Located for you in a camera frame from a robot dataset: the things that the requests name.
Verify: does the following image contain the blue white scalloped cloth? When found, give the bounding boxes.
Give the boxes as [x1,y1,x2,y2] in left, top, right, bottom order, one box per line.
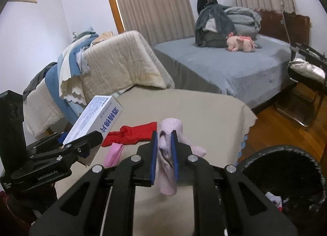
[45,27,99,124]

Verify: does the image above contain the folded grey blanket pile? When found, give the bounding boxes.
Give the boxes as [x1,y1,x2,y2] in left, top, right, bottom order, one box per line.
[224,7,262,39]

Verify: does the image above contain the bright pink cloth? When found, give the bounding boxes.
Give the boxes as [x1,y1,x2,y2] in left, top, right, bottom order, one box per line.
[104,143,124,168]

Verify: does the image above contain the black office chair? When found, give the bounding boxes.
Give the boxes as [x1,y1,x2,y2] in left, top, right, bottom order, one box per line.
[274,42,326,128]

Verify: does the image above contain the black lined trash bin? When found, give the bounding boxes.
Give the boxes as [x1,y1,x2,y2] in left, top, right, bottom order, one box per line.
[237,145,326,235]

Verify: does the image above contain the silver cushion on chair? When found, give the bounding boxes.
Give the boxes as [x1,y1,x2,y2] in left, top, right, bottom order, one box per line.
[289,58,325,84]

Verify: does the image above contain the pink plush pig toy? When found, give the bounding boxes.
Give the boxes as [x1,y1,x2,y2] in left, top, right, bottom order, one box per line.
[227,32,255,53]

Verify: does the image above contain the beige quilted cover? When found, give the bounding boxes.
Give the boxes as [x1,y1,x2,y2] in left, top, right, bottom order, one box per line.
[23,31,175,137]

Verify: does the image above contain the white blue medicine box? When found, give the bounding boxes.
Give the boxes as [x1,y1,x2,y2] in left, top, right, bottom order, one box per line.
[63,95,124,145]

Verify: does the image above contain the left beige curtain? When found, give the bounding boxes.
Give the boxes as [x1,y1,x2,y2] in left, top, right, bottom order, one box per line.
[118,0,195,46]

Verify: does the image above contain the dark wooden headboard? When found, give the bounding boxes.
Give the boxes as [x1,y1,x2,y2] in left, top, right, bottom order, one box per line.
[255,9,311,45]

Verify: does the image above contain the pink sock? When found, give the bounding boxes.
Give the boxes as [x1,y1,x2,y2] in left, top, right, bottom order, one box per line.
[157,118,207,196]

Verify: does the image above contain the grey sheet bed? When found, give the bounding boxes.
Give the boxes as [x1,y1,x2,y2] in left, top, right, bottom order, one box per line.
[153,35,291,108]

